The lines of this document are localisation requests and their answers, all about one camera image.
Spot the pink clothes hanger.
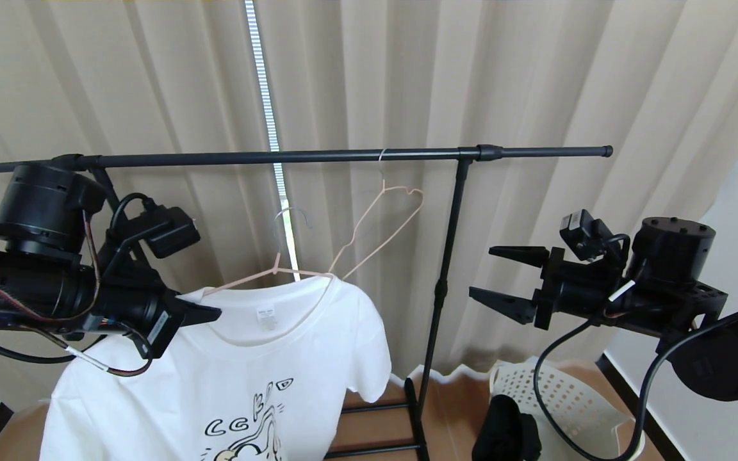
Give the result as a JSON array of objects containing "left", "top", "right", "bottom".
[
  {"left": 201, "top": 206, "right": 336, "bottom": 321},
  {"left": 327, "top": 149, "right": 425, "bottom": 281}
]

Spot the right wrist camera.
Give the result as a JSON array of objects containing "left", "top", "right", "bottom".
[{"left": 559, "top": 209, "right": 629, "bottom": 264}]

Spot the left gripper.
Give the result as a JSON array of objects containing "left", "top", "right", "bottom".
[{"left": 101, "top": 269, "right": 186, "bottom": 360}]

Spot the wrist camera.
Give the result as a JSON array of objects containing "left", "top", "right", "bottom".
[
  {"left": 559, "top": 209, "right": 629, "bottom": 264},
  {"left": 113, "top": 204, "right": 202, "bottom": 273}
]

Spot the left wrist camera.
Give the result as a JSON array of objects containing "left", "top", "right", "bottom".
[{"left": 113, "top": 204, "right": 202, "bottom": 273}]

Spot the white laundry basket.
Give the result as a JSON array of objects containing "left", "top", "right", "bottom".
[{"left": 489, "top": 359, "right": 646, "bottom": 461}]

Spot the beige curtain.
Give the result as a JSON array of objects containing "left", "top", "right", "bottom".
[{"left": 0, "top": 0, "right": 738, "bottom": 410}]

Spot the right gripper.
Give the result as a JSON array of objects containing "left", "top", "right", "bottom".
[{"left": 469, "top": 245, "right": 630, "bottom": 331}]

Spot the black clothes rack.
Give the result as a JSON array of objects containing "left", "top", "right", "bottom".
[{"left": 0, "top": 145, "right": 614, "bottom": 461}]

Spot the black garment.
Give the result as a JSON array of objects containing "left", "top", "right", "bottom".
[{"left": 471, "top": 394, "right": 543, "bottom": 461}]

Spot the white printed T-shirt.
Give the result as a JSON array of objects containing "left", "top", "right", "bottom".
[{"left": 39, "top": 275, "right": 393, "bottom": 461}]

